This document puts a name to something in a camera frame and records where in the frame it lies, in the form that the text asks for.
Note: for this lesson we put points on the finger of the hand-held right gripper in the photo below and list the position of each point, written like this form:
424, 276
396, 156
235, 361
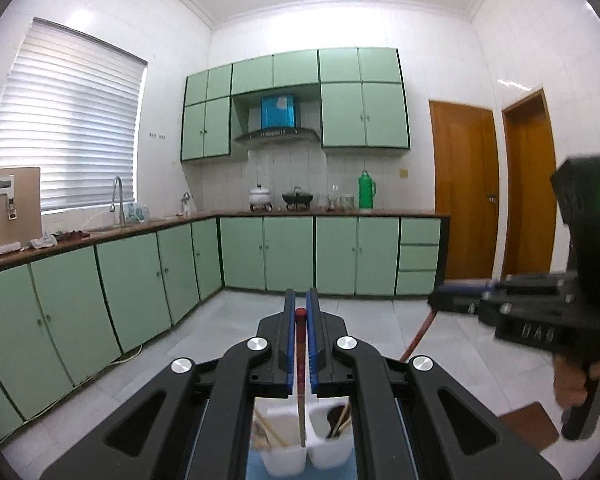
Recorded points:
455, 302
467, 287

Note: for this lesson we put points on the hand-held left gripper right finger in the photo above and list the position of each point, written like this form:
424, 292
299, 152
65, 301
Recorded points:
311, 350

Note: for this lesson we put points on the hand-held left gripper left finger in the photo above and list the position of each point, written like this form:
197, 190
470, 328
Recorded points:
292, 350

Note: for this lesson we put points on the black chopstick with silver band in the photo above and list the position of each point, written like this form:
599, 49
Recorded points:
334, 417

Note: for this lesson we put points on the white plastic container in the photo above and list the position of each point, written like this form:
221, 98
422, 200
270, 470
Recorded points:
285, 460
330, 452

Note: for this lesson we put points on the person's right hand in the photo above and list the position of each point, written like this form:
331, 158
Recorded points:
570, 380

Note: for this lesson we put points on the green lower kitchen cabinets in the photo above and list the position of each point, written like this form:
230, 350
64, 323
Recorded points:
280, 255

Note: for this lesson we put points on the green kitchen cabinets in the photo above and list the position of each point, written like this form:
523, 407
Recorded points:
280, 255
365, 115

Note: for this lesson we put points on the brown wooden door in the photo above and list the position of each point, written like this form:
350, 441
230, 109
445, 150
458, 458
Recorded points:
465, 185
530, 185

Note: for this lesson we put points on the green thermos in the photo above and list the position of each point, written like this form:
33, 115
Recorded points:
366, 192

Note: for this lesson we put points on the brown wooden stool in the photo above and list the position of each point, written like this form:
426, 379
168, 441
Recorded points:
530, 427

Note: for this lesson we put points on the row of glass jars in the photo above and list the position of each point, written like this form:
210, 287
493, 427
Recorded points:
347, 202

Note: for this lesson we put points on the black wok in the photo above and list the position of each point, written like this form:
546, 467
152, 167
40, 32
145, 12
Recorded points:
297, 197

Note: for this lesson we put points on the white cooking pot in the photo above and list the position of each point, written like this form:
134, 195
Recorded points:
260, 196

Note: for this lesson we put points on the green upper kitchen cabinets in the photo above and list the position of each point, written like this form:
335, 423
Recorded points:
365, 115

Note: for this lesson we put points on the bottles beside sink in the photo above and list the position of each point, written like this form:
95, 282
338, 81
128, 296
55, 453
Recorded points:
140, 212

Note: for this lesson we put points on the range hood with blue film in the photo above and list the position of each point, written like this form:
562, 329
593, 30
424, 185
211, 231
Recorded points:
280, 135

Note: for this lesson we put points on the steel kitchen faucet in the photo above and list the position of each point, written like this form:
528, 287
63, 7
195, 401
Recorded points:
122, 210

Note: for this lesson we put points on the crumpled cloth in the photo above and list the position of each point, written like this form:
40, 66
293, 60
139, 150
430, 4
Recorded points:
42, 242

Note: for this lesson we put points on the cardboard board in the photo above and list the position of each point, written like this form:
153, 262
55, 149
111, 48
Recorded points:
29, 210

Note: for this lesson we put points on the white flat box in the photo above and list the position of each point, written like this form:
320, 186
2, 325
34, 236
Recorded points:
5, 249

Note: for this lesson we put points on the white window blind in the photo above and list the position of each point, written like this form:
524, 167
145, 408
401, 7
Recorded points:
70, 120

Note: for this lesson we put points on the wall switches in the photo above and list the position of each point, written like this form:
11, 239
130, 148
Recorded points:
156, 135

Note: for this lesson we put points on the white wall-mount device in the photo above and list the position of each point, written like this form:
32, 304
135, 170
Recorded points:
2, 182

